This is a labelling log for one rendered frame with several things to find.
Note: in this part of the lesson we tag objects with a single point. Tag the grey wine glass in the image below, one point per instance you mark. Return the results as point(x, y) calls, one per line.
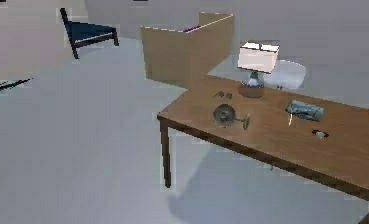
point(227, 115)

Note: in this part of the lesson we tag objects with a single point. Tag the small dark keys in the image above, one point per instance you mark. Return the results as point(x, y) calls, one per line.
point(224, 95)

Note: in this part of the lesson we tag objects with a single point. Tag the tan cardboard box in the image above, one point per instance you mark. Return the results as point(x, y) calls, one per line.
point(178, 56)

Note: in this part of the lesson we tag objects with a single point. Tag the purple item in box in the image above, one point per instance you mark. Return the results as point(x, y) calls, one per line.
point(192, 28)

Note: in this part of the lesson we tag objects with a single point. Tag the white shade table lamp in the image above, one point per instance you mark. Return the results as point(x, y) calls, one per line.
point(257, 60)

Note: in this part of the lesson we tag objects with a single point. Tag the brown wooden table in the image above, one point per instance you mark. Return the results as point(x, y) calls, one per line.
point(285, 143)

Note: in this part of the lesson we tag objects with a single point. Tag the pale pencil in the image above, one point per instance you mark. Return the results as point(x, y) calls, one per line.
point(290, 120)

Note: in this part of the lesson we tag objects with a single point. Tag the white round chair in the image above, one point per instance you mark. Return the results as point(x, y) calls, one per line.
point(288, 75)

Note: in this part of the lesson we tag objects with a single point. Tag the dark blue chair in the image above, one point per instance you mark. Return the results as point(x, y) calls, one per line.
point(87, 31)

